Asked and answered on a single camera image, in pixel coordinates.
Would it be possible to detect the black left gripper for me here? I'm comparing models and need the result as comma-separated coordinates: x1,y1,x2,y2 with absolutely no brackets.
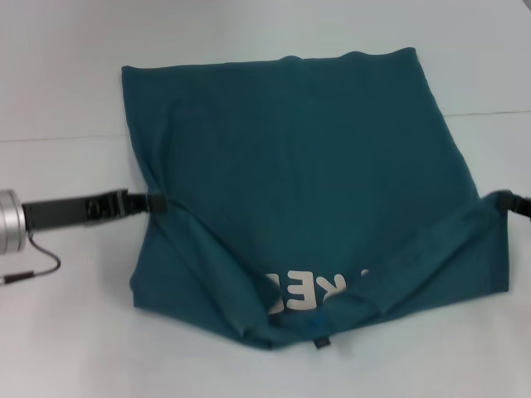
22,189,168,230

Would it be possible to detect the teal T-shirt with FREE print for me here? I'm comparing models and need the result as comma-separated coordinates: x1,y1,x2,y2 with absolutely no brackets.
120,47,512,350

